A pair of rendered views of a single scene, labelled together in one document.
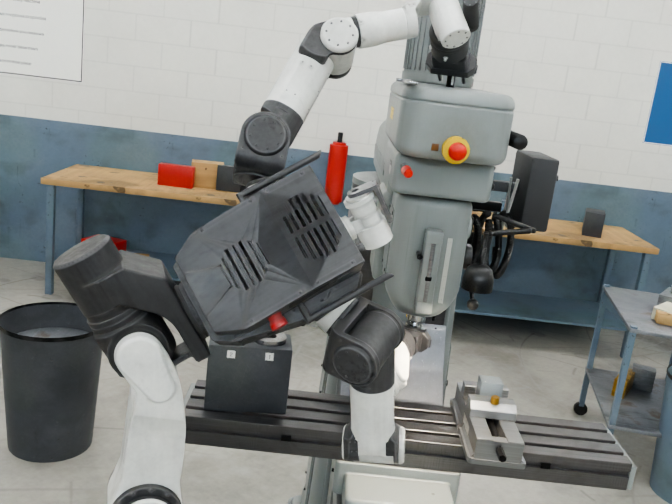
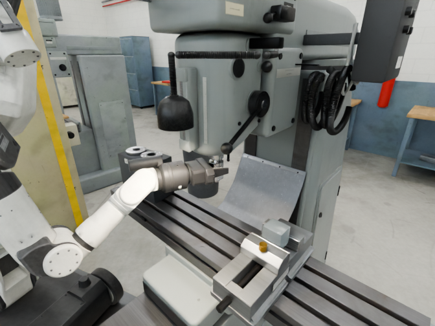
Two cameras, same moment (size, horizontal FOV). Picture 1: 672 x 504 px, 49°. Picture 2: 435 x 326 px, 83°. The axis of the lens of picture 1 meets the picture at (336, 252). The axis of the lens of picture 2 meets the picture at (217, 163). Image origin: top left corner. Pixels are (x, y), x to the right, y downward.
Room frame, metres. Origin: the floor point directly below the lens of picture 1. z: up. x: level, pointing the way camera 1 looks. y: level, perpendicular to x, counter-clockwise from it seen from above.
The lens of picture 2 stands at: (1.36, -0.73, 1.58)
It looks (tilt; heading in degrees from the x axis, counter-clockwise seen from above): 24 degrees down; 43
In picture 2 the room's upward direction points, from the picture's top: straight up
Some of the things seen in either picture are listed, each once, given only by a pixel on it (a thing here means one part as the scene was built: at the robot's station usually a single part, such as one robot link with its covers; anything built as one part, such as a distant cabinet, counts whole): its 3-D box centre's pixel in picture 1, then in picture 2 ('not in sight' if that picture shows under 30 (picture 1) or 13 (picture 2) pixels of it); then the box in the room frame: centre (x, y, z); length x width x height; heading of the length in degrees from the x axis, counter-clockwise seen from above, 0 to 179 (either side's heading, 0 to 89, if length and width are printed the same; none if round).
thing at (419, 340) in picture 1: (401, 343); (189, 174); (1.80, -0.20, 1.24); 0.13 x 0.12 x 0.10; 68
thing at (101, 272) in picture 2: not in sight; (105, 286); (1.62, 0.29, 0.50); 0.20 x 0.05 x 0.20; 108
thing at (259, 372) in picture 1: (248, 368); (146, 172); (1.87, 0.20, 1.09); 0.22 x 0.12 x 0.20; 98
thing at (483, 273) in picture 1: (478, 276); (175, 110); (1.66, -0.33, 1.48); 0.07 x 0.07 x 0.06
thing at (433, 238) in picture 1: (428, 271); (187, 110); (1.78, -0.23, 1.45); 0.04 x 0.04 x 0.21; 1
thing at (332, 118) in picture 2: (479, 242); (319, 99); (2.16, -0.42, 1.45); 0.18 x 0.16 x 0.21; 1
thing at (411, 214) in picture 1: (425, 250); (217, 96); (1.89, -0.23, 1.47); 0.21 x 0.19 x 0.32; 91
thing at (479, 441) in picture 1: (487, 414); (268, 256); (1.86, -0.46, 1.04); 0.35 x 0.15 x 0.11; 1
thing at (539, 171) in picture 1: (532, 189); (388, 37); (2.19, -0.56, 1.62); 0.20 x 0.09 x 0.21; 1
